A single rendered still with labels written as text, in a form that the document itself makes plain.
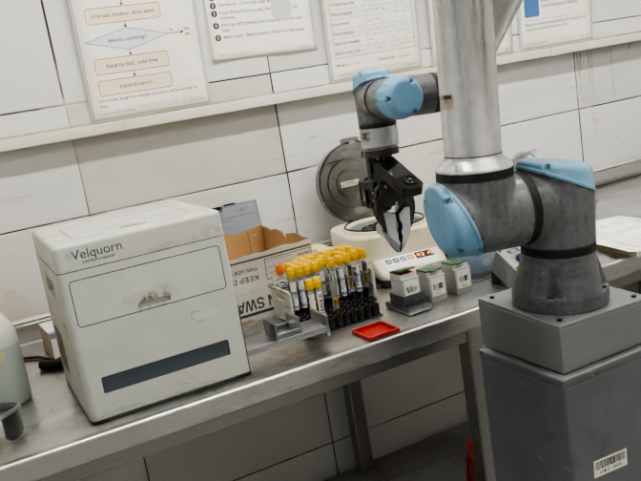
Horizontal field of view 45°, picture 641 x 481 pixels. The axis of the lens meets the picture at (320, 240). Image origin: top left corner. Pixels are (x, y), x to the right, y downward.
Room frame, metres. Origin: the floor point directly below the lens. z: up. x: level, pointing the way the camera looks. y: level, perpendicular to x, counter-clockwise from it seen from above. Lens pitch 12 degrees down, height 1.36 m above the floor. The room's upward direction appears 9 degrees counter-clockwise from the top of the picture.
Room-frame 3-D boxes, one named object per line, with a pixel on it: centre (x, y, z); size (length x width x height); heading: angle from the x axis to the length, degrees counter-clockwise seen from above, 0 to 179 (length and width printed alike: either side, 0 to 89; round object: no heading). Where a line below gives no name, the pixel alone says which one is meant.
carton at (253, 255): (1.76, 0.19, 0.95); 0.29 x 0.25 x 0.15; 25
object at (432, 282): (1.56, -0.21, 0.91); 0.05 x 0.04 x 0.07; 25
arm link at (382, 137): (1.55, -0.15, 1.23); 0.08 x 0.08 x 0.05
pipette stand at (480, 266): (1.67, -0.33, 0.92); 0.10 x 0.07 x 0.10; 107
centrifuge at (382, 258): (1.86, -0.17, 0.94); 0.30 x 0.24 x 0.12; 16
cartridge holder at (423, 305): (1.53, -0.16, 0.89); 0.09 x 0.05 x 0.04; 25
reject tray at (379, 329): (1.41, -0.08, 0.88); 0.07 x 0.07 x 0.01; 25
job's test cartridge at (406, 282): (1.53, -0.16, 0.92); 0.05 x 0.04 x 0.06; 25
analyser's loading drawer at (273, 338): (1.37, 0.12, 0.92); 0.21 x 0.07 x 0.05; 115
